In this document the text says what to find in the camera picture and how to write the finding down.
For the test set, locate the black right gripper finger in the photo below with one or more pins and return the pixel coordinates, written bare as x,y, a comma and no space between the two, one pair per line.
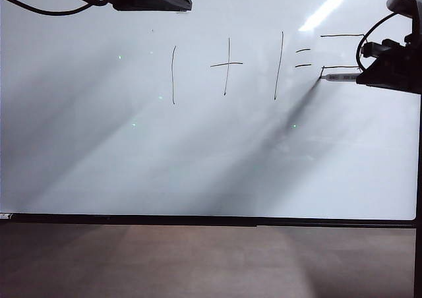
372,49
392,78

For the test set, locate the black whiteboard bottom rail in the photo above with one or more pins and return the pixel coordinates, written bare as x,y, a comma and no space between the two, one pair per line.
198,220

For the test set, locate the white whiteboard with black writing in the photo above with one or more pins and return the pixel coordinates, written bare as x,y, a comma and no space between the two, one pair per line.
198,163

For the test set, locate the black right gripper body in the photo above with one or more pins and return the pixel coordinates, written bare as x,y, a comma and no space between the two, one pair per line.
402,52

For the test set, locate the small white and black marker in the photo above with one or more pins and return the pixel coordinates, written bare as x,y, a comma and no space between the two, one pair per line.
5,216

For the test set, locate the white marker pen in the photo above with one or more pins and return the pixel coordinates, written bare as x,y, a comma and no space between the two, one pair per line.
343,77

